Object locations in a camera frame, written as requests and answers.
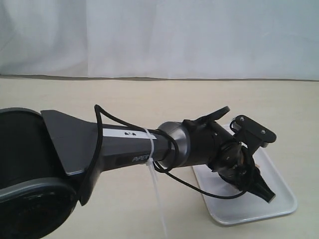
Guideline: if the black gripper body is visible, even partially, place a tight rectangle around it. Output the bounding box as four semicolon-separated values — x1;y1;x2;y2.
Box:
211;146;260;192

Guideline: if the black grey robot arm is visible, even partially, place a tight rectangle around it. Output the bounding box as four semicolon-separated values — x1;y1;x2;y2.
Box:
0;105;277;239

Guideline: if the white plastic tray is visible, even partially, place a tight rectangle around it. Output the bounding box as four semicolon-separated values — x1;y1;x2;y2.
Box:
192;147;298;225

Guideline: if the white zip tie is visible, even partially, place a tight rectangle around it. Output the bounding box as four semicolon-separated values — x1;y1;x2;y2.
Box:
129;128;168;239

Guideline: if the white backdrop curtain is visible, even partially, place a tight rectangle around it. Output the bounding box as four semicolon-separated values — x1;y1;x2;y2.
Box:
0;0;319;80

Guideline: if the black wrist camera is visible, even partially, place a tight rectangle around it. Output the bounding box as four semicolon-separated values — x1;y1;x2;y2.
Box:
229;115;277;151

